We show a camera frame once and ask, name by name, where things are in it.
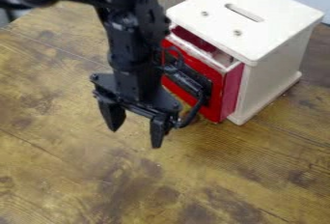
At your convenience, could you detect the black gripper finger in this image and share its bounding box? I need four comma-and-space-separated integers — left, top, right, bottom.
150, 117, 167, 149
98, 100, 127, 132

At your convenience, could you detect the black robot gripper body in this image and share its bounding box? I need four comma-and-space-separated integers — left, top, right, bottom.
91, 23, 181, 128

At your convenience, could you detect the red drawer with black handle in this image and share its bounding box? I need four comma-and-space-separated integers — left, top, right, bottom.
162, 25, 245, 123

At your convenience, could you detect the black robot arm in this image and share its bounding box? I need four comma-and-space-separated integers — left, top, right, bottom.
0, 0, 181, 149

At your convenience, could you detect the white wooden drawer box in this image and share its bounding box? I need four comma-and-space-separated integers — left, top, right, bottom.
165, 0, 324, 125

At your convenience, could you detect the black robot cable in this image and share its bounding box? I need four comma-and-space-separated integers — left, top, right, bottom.
163, 45, 186, 70

